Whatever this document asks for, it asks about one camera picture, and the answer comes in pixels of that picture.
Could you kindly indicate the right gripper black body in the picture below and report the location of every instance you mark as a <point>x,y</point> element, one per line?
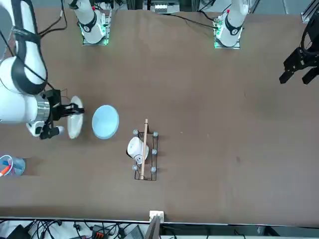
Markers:
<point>55,104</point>

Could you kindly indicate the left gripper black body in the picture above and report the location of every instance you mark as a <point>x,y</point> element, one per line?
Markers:
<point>313,49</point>

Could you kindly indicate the white plate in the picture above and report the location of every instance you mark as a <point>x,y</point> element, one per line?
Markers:
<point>74,127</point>

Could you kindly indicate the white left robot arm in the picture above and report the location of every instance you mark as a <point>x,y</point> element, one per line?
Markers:
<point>233,22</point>

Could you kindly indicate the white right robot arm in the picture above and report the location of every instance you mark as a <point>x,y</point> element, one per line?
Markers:
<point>15,104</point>

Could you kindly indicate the blue plate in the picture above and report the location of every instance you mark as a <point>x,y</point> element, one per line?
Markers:
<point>105,122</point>

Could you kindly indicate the white cup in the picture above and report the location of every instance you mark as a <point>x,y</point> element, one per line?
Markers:
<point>134,148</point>

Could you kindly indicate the clear blue measuring cup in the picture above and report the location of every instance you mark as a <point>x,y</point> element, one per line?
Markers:
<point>18,165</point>

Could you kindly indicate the blue marker pen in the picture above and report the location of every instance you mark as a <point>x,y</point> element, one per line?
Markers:
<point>5,163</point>

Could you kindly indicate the wooden rod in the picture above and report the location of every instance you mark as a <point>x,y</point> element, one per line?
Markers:
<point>144,149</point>

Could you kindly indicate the aluminium frame rail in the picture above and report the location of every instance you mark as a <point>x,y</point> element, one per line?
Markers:
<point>310,12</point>

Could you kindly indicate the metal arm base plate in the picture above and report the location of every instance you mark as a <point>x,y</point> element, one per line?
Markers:
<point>224,46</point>
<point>106,27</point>

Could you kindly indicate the aluminium post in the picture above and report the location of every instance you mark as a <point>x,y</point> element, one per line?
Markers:
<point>157,219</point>

